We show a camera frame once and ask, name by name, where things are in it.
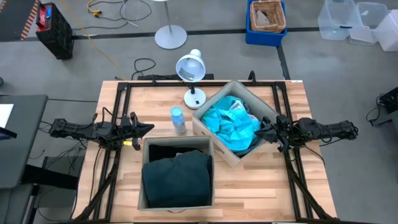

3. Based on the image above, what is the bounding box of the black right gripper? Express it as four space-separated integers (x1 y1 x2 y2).
255 114 294 153

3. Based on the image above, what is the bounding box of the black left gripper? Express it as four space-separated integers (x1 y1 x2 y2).
119 111 155 152

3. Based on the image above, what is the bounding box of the black garment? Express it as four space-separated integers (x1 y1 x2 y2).
148 144 203 162

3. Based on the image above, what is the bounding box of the turquoise garment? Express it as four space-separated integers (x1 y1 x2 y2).
200 95 262 152

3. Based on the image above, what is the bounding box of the dark green garment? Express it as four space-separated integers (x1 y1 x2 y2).
142 149 213 208

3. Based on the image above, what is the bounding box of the beige fabric storage box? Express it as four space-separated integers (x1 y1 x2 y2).
192 79 280 169
137 136 216 213

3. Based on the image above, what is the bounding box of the clear bottle with blue cap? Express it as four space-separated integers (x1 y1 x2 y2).
170 106 187 135

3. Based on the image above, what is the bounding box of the white desk lamp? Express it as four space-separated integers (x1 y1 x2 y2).
175 49 207 110

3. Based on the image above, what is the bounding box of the blue plastic crate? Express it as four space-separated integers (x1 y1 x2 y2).
245 0 289 47

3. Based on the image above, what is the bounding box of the grey floor lamp stand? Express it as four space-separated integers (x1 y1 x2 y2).
152 0 188 50

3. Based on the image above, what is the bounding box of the grey cardboard piece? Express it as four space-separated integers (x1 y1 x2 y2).
254 9 271 27

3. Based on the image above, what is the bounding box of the wicker basket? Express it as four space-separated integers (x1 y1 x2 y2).
249 0 287 34

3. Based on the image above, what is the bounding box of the black desk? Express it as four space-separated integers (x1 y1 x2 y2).
0 94 49 190

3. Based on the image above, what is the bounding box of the clear plastic bin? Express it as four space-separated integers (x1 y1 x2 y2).
374 9 398 52
348 1 389 46
317 0 363 41

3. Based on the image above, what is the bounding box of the dark tablet device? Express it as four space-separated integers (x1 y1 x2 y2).
0 126 18 141

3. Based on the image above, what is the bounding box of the white paper sheet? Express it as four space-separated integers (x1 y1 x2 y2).
0 103 15 128

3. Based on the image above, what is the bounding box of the black mat with orange stripes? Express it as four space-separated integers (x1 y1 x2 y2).
0 0 41 41

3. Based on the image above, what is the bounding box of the black aluminium table frame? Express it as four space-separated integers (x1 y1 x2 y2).
74 70 338 224

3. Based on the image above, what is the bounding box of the black looped cable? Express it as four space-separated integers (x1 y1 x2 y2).
131 57 157 80

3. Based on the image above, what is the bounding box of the yellow cable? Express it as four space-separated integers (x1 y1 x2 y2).
58 0 127 80

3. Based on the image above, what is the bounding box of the black floor cable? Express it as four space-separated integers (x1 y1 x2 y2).
73 0 153 31

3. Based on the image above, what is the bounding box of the black equipment with cables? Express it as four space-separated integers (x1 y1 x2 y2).
366 86 398 127

